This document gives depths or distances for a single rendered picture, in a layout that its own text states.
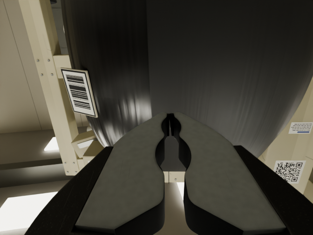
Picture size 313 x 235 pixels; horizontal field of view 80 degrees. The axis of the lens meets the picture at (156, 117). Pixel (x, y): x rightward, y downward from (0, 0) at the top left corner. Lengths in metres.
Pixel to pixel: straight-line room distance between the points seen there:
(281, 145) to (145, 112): 0.41
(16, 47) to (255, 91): 6.14
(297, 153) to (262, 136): 0.32
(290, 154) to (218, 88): 0.41
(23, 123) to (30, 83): 1.28
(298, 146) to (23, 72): 6.14
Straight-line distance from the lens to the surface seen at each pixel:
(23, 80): 6.34
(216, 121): 0.24
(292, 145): 0.58
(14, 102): 6.65
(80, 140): 1.02
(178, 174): 0.88
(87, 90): 0.23
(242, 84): 0.22
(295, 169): 0.62
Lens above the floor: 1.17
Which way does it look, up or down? 23 degrees up
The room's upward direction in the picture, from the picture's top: 178 degrees clockwise
